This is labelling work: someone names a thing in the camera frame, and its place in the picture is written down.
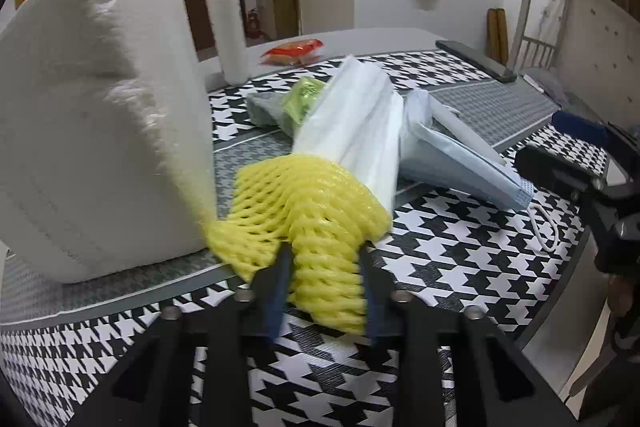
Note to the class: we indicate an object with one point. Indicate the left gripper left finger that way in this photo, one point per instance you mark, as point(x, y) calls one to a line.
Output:
point(150, 385)

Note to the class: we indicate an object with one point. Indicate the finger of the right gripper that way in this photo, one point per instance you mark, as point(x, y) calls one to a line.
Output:
point(557, 175)
point(609, 137)

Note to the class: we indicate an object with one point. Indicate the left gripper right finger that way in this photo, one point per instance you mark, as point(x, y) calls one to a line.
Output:
point(494, 384)

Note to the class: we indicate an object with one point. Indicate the blue face mask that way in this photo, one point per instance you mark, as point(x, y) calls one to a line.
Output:
point(430, 154)

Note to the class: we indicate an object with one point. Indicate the white foam sheet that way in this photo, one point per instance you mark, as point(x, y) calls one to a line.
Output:
point(355, 122)

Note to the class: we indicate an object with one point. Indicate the yellow foam net sleeve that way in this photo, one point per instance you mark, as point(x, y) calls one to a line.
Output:
point(324, 213)

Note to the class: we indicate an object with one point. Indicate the green tissue packet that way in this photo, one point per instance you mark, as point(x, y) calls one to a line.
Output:
point(299, 100)

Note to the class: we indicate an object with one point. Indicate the grey towel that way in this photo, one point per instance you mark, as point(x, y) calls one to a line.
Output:
point(266, 109)

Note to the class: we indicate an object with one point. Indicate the person's right hand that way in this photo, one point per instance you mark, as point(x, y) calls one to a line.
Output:
point(619, 302)

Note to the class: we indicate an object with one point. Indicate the houndstooth table mat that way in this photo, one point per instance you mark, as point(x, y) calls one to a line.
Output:
point(58, 341)

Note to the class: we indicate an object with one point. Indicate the black smartphone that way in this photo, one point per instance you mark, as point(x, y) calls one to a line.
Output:
point(482, 62)

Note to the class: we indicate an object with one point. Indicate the white styrofoam box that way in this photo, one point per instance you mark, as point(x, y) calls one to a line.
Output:
point(107, 158)

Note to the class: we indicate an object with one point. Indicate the red snack packet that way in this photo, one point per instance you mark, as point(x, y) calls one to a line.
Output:
point(293, 53)

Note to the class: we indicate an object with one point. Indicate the red fire extinguisher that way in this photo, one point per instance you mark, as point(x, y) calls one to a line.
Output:
point(253, 29)

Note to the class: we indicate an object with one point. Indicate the white lotion pump bottle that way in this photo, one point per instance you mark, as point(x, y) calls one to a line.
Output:
point(226, 19)

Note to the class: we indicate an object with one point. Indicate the metal bunk bed frame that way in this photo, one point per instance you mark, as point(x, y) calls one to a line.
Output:
point(590, 46)

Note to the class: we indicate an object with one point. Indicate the wooden sticks by wall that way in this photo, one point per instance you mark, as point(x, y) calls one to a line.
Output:
point(497, 36)

